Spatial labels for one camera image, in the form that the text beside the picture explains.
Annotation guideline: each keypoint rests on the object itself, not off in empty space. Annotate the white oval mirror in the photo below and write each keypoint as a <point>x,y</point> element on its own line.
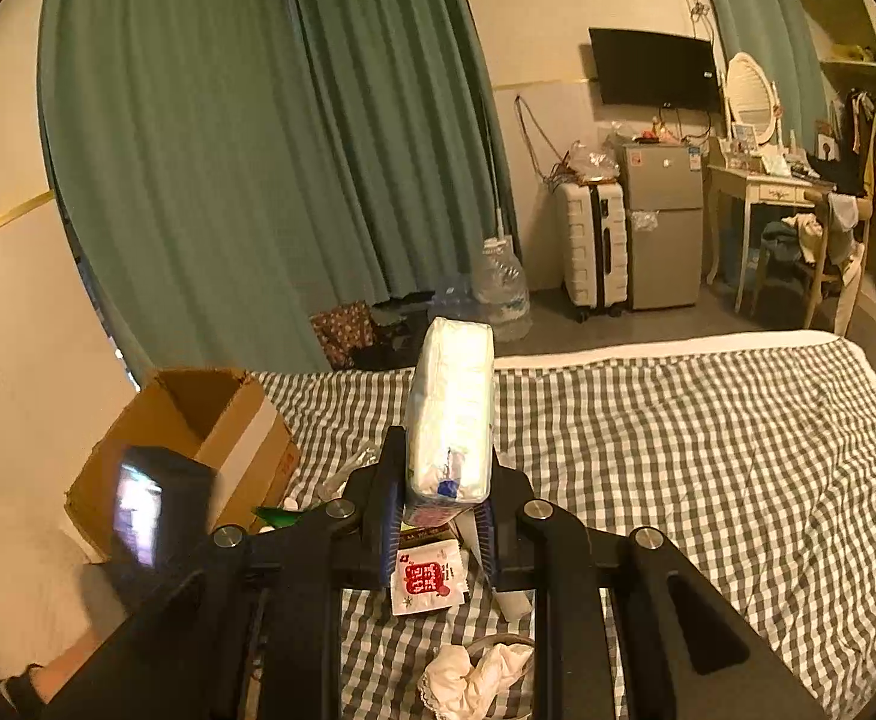
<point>749,94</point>

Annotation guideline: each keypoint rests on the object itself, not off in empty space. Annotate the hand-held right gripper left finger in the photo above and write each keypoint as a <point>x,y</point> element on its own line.
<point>389,532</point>

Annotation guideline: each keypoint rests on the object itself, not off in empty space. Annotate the brown cardboard box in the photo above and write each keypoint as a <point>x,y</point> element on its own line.
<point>183,420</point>

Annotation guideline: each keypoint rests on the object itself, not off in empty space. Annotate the white vanity desk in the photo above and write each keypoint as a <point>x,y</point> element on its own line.
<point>753,189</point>

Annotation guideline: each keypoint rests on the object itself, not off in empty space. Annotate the red and white sachet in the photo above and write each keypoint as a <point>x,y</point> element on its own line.
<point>430,577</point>

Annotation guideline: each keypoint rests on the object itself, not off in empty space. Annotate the white suitcase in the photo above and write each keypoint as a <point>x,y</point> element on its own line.
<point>584,247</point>

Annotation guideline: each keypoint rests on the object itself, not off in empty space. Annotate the white pillow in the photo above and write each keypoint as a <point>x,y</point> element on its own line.
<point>25,585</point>

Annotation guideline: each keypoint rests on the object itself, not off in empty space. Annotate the wide green curtain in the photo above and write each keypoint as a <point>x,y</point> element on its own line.
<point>220,165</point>

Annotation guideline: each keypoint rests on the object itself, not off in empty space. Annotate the white tissue pack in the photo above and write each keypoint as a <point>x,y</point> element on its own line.
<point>449,405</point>

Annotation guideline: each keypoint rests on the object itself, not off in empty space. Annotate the narrow green curtain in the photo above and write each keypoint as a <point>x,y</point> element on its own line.
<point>760,30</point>

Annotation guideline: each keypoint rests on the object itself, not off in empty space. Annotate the clear plastic bag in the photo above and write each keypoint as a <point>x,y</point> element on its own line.
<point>588,163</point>

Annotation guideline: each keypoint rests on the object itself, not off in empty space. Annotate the grey mini fridge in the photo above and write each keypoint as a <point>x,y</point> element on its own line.
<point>663,232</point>

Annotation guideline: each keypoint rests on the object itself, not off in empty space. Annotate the checkered bed sheet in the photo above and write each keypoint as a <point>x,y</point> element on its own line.
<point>670,450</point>

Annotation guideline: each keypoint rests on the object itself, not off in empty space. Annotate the person's left forearm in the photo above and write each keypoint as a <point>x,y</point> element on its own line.
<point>70,667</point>

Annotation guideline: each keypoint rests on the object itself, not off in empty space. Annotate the brown patterned bag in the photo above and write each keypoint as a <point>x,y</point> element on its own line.
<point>342,334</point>

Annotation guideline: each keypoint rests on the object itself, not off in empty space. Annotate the black shoes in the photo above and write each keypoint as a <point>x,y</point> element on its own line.
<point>393,337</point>

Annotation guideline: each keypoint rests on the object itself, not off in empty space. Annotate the wooden chair with clothes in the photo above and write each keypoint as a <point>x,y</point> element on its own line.
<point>820,270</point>

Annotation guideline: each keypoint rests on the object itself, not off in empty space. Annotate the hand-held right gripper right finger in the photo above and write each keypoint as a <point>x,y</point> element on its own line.
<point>487,544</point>

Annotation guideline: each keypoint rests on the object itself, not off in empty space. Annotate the large clear water jug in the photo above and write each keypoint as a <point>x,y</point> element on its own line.
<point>499,285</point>

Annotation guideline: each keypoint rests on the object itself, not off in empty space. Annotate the clear plastic wrapper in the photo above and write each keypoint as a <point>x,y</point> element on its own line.
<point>352,472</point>

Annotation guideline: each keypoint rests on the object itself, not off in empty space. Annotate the green packet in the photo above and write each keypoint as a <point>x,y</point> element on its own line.
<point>280,517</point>

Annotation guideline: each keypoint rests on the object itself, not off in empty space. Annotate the hanging clothes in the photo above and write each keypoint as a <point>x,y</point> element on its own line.
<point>862,142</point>

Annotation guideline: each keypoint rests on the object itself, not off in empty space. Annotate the black wall television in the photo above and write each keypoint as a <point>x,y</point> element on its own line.
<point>652,67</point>

